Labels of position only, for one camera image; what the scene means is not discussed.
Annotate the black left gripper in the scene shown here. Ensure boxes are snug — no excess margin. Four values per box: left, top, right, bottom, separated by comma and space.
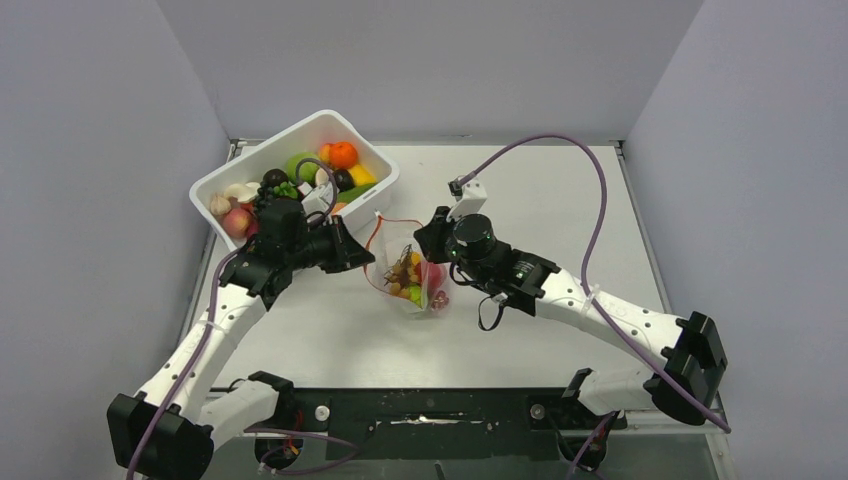
285, 214, 376, 274

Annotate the clear zip top bag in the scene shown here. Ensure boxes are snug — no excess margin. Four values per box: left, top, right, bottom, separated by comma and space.
363, 212, 451, 319

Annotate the red apple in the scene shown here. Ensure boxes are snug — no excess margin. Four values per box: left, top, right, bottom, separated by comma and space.
421, 262, 446, 295

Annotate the tan longan fruit bunch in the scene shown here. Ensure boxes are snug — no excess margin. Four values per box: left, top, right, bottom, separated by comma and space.
384, 244, 422, 301

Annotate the lime green fruit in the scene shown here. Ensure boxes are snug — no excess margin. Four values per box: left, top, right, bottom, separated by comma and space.
406, 284, 423, 308

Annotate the red grape bunch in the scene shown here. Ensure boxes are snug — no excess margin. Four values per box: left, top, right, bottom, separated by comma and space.
429, 290, 450, 312

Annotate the dark grape bunch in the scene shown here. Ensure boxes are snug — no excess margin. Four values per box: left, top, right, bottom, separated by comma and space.
258, 182, 301, 201

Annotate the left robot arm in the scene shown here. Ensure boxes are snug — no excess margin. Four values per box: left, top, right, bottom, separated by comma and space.
107, 198, 375, 479

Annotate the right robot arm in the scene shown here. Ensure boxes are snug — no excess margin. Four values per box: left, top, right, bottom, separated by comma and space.
414, 206, 730, 431

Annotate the white plastic food bin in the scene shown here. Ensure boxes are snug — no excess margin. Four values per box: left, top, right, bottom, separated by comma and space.
189, 109, 400, 251

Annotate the green cucumber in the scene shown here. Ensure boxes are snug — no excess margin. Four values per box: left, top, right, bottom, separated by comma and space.
337, 183, 376, 204

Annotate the dark purple plum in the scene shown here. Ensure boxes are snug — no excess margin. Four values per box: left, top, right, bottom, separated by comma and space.
333, 169, 356, 192

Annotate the yellow lemon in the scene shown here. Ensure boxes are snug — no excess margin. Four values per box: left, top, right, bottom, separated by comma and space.
347, 164, 378, 187

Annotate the green cabbage ball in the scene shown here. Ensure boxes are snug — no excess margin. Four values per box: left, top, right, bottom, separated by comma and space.
284, 152, 322, 186

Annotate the orange tangerine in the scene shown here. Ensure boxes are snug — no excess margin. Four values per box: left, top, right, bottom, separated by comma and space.
328, 142, 359, 169

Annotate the dark purple mangosteen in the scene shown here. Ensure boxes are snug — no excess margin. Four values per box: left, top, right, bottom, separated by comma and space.
261, 168, 289, 189

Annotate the pink apple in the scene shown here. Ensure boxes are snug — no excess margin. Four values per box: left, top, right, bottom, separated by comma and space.
221, 208, 254, 240

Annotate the white garlic bulb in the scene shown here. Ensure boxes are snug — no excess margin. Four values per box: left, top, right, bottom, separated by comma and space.
208, 193, 232, 217

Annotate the black mounting plate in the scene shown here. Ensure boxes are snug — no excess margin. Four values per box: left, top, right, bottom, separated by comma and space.
279, 387, 601, 461

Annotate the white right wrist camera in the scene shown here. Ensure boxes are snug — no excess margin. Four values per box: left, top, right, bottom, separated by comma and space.
447, 176, 488, 221

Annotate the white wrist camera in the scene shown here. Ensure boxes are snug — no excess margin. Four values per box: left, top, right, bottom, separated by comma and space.
297, 182, 338, 215
447, 176, 488, 221

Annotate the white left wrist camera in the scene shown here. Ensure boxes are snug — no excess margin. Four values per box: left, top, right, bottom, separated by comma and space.
297, 182, 338, 215

